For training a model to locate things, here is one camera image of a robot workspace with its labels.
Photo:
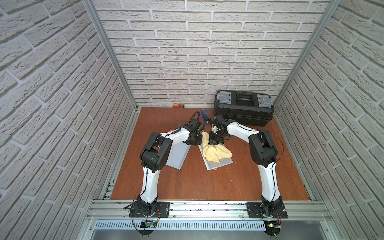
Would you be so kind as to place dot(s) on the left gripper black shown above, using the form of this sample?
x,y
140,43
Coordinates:
x,y
193,140

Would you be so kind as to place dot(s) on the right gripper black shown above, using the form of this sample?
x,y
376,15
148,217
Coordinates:
x,y
213,141

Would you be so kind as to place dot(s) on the yellow cleaning cloth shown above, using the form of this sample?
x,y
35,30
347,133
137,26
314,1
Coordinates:
x,y
214,153

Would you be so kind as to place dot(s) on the white mesh document bag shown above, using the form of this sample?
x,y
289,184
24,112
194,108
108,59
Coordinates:
x,y
213,165
178,155

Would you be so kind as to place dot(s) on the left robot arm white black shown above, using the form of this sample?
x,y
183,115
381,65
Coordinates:
x,y
154,157

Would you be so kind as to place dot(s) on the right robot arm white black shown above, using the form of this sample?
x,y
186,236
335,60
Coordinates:
x,y
263,152

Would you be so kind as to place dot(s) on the blue tool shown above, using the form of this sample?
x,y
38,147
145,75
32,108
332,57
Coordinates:
x,y
205,117

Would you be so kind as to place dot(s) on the orange black utility knife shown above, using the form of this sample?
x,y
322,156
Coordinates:
x,y
178,106

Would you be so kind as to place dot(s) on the black plastic toolbox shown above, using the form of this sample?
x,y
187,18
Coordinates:
x,y
247,108

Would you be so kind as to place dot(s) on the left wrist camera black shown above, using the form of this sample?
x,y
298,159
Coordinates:
x,y
195,126

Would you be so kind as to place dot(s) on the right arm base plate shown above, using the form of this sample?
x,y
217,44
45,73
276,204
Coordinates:
x,y
259,210

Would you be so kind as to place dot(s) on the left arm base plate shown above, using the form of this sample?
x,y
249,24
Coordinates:
x,y
160,209

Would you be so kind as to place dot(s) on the aluminium front rail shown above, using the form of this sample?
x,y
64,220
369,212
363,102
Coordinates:
x,y
211,210

